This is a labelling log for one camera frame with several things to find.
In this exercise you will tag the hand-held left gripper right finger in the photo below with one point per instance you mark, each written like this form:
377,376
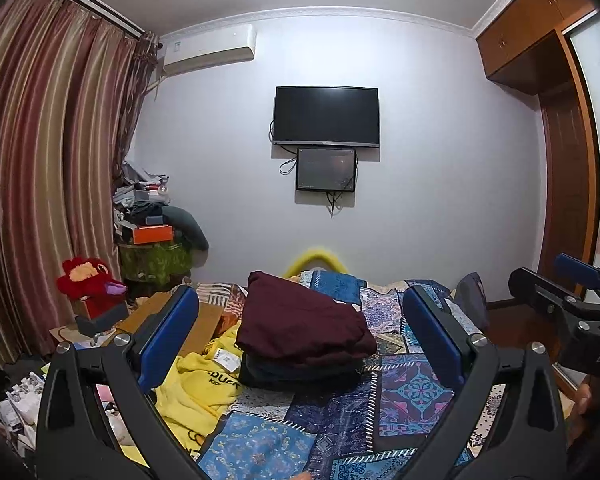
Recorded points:
432,340

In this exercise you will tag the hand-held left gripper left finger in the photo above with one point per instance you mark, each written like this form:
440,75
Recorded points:
167,340

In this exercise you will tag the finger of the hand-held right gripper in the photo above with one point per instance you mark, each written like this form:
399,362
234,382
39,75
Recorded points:
540,292
577,270

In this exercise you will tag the maroon button-up shirt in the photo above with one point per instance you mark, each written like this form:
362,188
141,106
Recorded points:
300,320

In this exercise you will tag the person's right hand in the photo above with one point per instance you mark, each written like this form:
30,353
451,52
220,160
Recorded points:
584,400

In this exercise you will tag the brown cardboard sheet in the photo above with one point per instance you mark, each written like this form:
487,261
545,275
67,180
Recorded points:
207,320

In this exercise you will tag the dark grey pillow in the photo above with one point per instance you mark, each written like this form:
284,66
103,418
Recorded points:
472,295

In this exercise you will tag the yellow printed garment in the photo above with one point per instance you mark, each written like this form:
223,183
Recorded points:
195,395

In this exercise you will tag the dark grey box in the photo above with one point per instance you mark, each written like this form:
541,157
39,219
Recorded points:
100,317

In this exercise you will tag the green patterned cloth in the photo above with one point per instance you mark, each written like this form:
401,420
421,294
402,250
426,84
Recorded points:
152,262

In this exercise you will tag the brown wooden door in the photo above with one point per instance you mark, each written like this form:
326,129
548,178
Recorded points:
565,185

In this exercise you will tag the red plush toy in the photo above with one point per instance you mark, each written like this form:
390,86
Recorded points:
82,280

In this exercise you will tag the orange box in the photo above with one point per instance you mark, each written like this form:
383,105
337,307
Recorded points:
152,234

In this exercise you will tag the dark grey garment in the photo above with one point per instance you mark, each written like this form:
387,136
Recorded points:
190,227

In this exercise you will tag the folded blue jeans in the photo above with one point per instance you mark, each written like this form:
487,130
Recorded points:
295,376

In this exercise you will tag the yellow curved foam tube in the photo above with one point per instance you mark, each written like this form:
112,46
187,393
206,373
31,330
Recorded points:
316,251

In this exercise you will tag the pile of stacked clutter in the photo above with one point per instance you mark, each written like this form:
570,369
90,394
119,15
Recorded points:
140,195

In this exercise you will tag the blue patchwork blanket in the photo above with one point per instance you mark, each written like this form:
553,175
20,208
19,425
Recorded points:
290,440

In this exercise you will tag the pile of white floor clutter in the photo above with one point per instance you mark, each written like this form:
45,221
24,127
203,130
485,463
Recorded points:
20,405

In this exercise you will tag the striped brown curtain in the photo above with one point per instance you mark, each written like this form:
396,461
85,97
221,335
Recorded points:
45,160

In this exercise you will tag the brown wooden overhead cabinet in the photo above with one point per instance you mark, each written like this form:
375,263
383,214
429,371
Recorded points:
525,35

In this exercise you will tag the white air conditioner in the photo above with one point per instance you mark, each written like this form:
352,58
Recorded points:
205,47

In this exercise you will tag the small black wall monitor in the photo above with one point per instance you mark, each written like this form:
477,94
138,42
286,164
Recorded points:
325,167

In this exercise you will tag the black wall television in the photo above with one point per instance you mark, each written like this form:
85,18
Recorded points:
325,115

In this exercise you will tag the curtain rail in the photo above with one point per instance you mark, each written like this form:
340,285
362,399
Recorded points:
90,2

